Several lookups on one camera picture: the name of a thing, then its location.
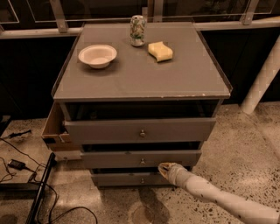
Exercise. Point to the yellow-white gripper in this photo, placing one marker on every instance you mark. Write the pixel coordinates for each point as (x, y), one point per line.
(177, 172)

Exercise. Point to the grey drawer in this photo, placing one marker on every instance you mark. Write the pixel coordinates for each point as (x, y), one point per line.
(137, 122)
(147, 176)
(139, 155)

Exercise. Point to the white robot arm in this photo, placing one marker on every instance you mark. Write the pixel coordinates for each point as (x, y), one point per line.
(247, 211)

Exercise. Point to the grey top drawer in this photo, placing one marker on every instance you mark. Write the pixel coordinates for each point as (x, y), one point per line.
(137, 122)

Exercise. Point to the grey bottom drawer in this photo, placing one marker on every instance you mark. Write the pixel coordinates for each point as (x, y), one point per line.
(147, 176)

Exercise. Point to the grey drawer cabinet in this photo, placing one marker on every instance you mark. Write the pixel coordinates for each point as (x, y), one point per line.
(135, 76)

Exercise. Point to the yellow sponge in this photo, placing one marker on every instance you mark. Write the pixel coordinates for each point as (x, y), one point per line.
(160, 51)

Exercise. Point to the black bar on floor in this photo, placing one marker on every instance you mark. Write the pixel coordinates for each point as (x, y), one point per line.
(41, 186)

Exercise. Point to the cardboard box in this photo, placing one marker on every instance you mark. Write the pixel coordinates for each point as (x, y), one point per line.
(57, 138)

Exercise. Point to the white paper bowl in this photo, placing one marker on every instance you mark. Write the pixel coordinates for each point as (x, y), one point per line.
(97, 56)

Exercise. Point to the white diagonal pole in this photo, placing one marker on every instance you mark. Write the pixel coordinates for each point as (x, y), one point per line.
(263, 80)

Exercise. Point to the metal railing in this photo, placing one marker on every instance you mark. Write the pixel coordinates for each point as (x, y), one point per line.
(62, 15)

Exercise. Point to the floral drink can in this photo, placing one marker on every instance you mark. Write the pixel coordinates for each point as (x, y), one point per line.
(137, 26)

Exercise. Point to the black power adapter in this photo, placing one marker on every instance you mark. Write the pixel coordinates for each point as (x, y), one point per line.
(16, 165)

